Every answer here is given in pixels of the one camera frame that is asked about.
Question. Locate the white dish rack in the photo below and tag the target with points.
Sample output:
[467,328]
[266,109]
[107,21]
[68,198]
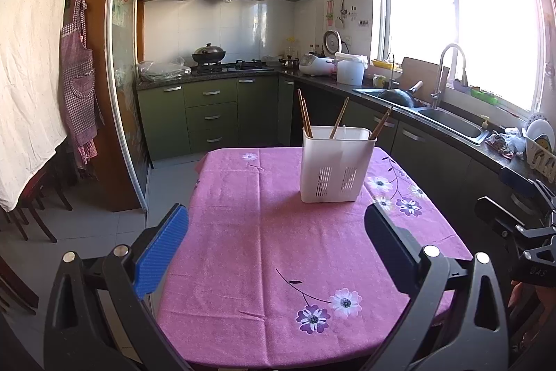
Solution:
[541,162]

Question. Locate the green drawer base cabinets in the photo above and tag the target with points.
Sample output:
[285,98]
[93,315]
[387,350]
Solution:
[208,114]

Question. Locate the steel double sink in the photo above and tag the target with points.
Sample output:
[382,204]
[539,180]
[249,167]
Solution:
[451,121]

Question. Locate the white lined bucket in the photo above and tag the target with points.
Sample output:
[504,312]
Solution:
[349,71]

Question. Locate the green plastic basket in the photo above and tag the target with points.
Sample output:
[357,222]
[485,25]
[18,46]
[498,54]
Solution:
[484,95]

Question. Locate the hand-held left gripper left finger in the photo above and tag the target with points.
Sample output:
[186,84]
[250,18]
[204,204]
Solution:
[163,253]

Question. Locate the dark wooden chopstick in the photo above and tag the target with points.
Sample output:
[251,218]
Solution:
[384,116]

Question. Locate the wall outlet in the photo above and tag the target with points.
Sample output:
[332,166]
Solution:
[346,39]

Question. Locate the brown wooden chopstick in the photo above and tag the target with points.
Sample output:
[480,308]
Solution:
[307,121]
[302,110]

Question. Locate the black lidded wok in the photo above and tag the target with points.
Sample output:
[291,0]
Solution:
[209,54]

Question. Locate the purple floral tablecloth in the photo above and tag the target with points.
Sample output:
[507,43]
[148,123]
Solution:
[269,232]

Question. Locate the glass sliding door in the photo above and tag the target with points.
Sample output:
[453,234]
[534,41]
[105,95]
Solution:
[128,71]

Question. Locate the hanging wall ornaments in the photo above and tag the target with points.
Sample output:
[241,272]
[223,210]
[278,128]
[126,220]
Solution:
[341,12]

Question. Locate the crumpled rag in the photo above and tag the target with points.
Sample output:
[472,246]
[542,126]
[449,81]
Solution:
[501,145]

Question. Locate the white rice cooker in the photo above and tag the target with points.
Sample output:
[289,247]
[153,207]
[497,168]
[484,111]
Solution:
[315,64]

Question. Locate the checkered apron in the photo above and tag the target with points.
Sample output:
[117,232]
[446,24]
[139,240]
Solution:
[78,84]

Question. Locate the person's right hand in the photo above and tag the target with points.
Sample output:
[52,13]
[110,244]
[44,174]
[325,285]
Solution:
[517,295]

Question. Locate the purple plastic dish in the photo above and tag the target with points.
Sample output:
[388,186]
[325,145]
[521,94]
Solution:
[462,84]

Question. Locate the light wooden chopstick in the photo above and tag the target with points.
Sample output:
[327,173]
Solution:
[377,130]
[339,118]

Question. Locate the small chrome faucet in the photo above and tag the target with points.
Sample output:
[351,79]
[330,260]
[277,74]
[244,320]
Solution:
[393,71]

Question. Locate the black stone countertop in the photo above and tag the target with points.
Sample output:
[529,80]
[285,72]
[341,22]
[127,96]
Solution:
[478,151]

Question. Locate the plastic bag of greens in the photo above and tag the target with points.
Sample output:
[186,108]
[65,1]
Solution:
[163,70]

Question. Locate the wooden chair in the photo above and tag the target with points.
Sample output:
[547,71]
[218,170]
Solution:
[39,201]

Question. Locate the tall chrome faucet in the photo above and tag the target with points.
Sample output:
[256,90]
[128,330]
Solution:
[439,71]

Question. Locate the window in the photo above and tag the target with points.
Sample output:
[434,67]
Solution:
[478,14]

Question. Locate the white cloth curtain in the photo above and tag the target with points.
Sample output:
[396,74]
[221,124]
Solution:
[30,71]

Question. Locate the white plate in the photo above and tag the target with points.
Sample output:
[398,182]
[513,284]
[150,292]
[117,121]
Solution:
[541,130]

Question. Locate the wooden cutting board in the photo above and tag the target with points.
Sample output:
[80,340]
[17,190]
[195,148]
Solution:
[428,71]

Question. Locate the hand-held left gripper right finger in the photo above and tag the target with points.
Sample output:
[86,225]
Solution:
[391,249]

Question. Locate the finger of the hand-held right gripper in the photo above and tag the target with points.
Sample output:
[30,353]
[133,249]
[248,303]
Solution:
[499,216]
[519,182]

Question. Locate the clear oil bottle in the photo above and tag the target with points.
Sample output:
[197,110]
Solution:
[290,46]

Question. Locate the yellow tray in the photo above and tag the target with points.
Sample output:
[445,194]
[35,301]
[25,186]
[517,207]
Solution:
[384,63]

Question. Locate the dark green sink cabinets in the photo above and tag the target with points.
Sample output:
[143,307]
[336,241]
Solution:
[434,153]

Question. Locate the yellow white mug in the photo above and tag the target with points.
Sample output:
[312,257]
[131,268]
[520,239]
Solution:
[378,82]

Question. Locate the black gas stove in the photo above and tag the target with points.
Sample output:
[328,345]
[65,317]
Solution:
[247,66]

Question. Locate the white plastic utensil holder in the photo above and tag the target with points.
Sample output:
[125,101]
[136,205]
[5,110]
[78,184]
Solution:
[336,162]

